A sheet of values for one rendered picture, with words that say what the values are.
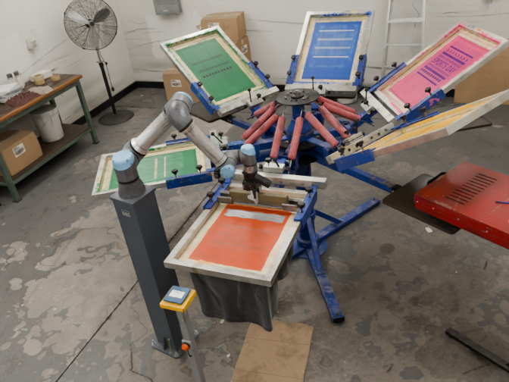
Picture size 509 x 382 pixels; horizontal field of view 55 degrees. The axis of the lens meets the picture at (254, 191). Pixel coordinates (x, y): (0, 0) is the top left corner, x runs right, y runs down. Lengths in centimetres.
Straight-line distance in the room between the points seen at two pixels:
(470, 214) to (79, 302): 288
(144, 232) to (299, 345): 126
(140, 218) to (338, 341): 151
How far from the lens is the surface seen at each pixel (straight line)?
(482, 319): 363
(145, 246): 287
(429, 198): 266
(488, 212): 261
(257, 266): 248
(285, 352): 331
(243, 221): 279
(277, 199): 279
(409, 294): 370
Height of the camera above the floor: 256
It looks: 32 degrees down
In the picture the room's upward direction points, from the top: 8 degrees counter-clockwise
